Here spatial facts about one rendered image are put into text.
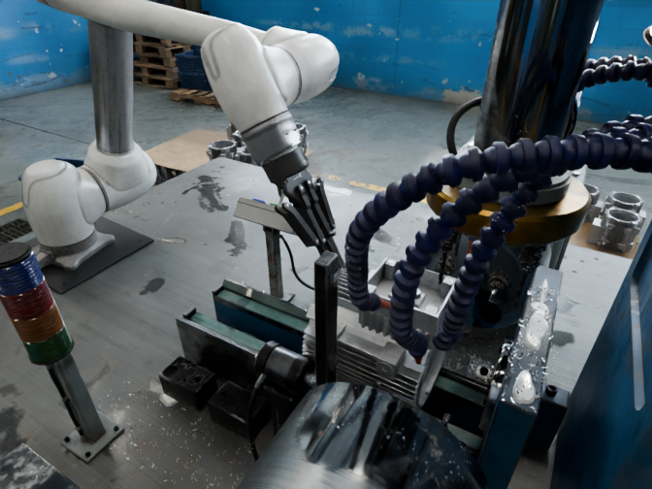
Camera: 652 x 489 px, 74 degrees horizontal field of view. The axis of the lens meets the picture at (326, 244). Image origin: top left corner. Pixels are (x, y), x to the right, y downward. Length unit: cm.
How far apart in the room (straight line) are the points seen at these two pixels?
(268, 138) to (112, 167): 79
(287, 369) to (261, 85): 43
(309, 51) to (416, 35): 562
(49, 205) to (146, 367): 56
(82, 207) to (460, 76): 545
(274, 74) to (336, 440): 54
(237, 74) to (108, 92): 66
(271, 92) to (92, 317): 78
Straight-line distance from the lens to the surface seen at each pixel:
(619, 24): 601
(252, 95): 71
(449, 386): 84
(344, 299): 70
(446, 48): 631
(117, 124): 138
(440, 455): 48
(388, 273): 72
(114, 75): 131
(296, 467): 46
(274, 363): 70
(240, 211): 106
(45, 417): 108
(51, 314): 78
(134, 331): 118
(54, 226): 143
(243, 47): 73
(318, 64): 83
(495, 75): 50
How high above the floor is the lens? 155
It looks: 33 degrees down
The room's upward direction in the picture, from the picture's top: straight up
